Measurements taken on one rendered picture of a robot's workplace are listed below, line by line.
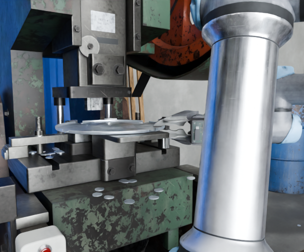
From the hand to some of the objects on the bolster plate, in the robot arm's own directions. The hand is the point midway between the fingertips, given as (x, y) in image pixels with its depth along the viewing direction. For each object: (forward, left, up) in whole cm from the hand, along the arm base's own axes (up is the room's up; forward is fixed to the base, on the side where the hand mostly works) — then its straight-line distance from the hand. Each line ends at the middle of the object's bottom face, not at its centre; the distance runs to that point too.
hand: (158, 127), depth 78 cm
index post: (+9, -6, -8) cm, 13 cm away
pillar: (+24, +22, -5) cm, 33 cm away
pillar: (+26, +5, -5) cm, 27 cm away
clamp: (+17, +29, -8) cm, 35 cm away
